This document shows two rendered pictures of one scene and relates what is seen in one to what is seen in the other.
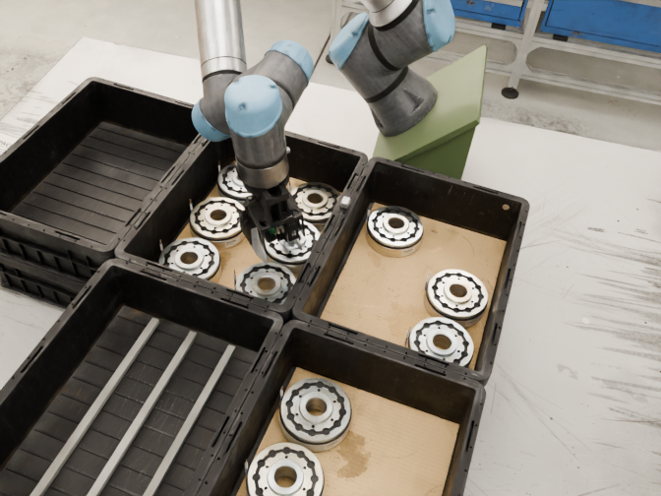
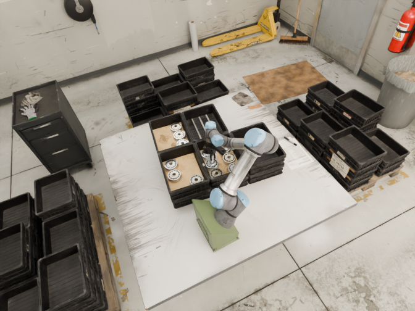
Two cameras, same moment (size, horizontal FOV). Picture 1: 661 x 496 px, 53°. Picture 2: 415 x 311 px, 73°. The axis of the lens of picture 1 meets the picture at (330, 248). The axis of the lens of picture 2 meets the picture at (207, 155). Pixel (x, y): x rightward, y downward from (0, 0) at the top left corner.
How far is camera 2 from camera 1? 2.22 m
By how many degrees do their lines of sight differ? 80
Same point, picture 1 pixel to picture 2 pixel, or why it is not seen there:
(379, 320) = (185, 165)
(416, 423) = not seen: hidden behind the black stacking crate
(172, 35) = not seen: outside the picture
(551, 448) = (147, 183)
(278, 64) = (214, 132)
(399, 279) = (188, 174)
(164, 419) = (202, 132)
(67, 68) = (338, 189)
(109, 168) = (264, 155)
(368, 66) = not seen: hidden behind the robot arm
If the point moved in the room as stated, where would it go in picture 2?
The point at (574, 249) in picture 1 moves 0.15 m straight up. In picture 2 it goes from (161, 234) to (156, 224)
